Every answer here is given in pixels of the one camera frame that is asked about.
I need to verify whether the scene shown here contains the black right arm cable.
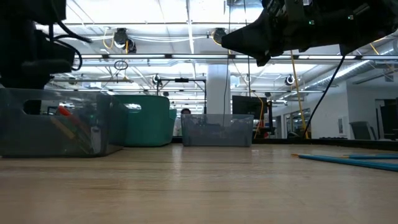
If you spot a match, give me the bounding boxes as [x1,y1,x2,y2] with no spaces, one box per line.
[303,55,346,139]

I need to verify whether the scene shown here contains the grey translucent plastic bin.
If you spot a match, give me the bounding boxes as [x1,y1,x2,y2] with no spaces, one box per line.
[0,87,130,158]
[180,113,254,147]

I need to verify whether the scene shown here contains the person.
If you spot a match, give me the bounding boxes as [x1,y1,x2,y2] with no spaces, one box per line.
[173,108,192,138]

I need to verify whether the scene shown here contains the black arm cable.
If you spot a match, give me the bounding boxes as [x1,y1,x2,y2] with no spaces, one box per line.
[303,55,346,139]
[49,20,93,72]

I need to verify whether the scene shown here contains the black computer monitor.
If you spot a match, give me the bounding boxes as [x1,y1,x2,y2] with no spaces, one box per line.
[231,95,269,121]

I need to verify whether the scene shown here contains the blue paintbrush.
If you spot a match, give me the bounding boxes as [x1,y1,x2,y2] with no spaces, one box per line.
[341,152,398,160]

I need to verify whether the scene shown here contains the thin black hanging cable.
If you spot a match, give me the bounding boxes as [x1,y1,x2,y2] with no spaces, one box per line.
[243,55,252,98]

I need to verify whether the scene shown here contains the yellow hanging cable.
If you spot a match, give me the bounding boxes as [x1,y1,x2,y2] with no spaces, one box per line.
[290,51,310,139]

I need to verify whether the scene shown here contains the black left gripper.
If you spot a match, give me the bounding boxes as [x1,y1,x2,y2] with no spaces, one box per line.
[0,29,77,115]

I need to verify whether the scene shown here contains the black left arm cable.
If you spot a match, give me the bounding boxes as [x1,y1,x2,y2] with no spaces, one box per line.
[49,20,93,72]

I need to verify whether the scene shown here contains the white building column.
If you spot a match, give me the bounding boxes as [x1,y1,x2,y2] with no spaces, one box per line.
[206,64,231,115]

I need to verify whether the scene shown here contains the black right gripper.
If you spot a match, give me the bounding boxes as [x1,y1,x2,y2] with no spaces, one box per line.
[221,0,346,67]

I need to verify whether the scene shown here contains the black background gantry frame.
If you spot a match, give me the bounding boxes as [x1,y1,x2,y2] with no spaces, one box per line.
[157,78,208,114]

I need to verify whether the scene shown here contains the blue pens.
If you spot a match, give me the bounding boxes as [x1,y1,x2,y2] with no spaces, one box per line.
[291,152,398,172]

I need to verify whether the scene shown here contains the teal plastic bin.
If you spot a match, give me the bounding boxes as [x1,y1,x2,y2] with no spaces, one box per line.
[108,95,177,147]

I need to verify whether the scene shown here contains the yellow-handled scissors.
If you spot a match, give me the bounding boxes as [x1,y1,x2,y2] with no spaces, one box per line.
[49,116,80,142]

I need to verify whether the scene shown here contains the grey office chair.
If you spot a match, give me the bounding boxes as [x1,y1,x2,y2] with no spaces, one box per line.
[349,120,377,140]

